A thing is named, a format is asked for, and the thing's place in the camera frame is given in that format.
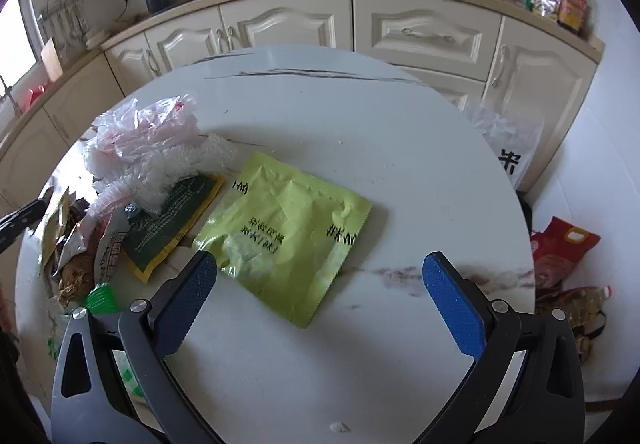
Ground wooden cutting board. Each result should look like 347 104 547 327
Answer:
40 37 64 80

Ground red snack bag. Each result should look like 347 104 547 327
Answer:
529 215 602 292

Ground pinkish clear plastic bag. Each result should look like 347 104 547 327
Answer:
94 94 202 161

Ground crumpled clear plastic wrap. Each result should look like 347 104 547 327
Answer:
82 133 238 221

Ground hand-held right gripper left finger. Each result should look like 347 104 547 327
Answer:
50 250 231 444

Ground white printed plastic bag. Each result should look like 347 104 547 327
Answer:
467 99 545 190

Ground dark green packet yellow trim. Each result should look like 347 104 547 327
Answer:
121 173 226 284

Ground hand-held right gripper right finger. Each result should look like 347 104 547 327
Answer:
415 251 586 444

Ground window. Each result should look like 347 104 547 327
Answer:
0 0 38 95

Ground red basin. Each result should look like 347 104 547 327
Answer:
17 83 51 114

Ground cream lower kitchen cabinets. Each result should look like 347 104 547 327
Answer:
0 0 606 230

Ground wall utensil rack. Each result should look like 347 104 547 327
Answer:
36 0 96 52

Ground yellow-green foil packet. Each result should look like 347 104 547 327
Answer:
192 151 375 329

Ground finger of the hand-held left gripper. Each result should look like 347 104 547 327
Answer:
0 197 51 251

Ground gold foil wrapper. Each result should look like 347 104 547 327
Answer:
40 187 96 275

